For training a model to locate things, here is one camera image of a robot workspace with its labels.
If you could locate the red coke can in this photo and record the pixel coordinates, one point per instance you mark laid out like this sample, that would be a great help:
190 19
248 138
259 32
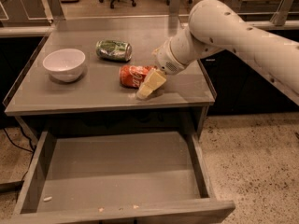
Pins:
132 75

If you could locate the white ceramic bowl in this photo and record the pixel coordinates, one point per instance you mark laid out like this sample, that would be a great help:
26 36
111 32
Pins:
65 65

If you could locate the grey cabinet table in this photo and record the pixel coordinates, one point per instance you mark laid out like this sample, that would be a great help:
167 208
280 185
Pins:
96 103

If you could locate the white paper scrap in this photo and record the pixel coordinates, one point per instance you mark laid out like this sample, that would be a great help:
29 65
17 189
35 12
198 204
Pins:
47 199

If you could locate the grey open top drawer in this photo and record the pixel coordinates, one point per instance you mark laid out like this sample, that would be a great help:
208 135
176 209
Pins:
118 179

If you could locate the dark counter cabinet right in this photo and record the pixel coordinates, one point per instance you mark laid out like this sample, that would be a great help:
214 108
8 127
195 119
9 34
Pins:
241 90

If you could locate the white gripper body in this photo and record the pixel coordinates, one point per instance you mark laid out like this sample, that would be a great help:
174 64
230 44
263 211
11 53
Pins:
165 61

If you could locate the green soda can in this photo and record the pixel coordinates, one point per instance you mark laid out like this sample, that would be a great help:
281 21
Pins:
114 50

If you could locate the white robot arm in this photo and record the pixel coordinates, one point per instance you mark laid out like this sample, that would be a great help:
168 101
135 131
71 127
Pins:
213 26

